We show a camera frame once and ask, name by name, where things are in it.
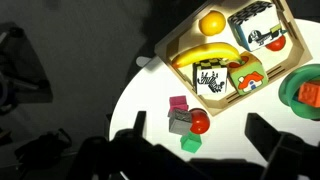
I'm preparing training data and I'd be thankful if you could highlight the white table leg base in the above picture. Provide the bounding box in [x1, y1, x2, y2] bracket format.
[135, 55, 154, 68]

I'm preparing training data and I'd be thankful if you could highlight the green block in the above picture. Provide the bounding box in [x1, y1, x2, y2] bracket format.
[180, 131, 203, 154]

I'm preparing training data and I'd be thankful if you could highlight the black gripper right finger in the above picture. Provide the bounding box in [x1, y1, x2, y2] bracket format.
[244, 112, 285, 165]

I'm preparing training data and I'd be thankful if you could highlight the small red tomato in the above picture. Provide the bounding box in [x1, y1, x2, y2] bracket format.
[265, 34, 287, 52]

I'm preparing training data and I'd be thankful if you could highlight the green bowl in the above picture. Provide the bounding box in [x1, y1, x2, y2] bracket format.
[278, 63, 320, 121]

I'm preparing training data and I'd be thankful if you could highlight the wooden tray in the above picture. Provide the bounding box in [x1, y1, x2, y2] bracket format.
[154, 0, 314, 117]

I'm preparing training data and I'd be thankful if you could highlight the pink block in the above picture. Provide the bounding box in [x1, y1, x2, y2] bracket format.
[168, 95, 190, 116]

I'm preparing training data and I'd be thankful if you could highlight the large black white patterned cube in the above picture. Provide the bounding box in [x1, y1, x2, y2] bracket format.
[227, 0, 288, 53]

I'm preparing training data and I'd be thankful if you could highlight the gray block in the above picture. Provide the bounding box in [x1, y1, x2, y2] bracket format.
[168, 108, 194, 136]

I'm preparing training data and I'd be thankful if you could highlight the red ball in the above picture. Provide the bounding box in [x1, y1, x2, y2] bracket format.
[188, 107, 211, 136]

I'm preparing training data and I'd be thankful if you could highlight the yellow orange fruit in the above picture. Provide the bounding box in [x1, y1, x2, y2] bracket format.
[198, 10, 227, 37]

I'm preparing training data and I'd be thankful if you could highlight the zebra print soft cube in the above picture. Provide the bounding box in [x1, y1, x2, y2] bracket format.
[192, 58, 229, 97]

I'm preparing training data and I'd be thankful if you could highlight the green house print cube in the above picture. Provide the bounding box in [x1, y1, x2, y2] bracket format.
[227, 51, 269, 97]

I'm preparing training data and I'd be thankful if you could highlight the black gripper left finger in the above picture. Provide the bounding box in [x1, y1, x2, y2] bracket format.
[132, 110, 148, 138]

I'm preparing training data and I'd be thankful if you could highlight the black camera tripod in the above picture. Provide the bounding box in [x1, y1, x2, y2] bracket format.
[0, 21, 54, 114]

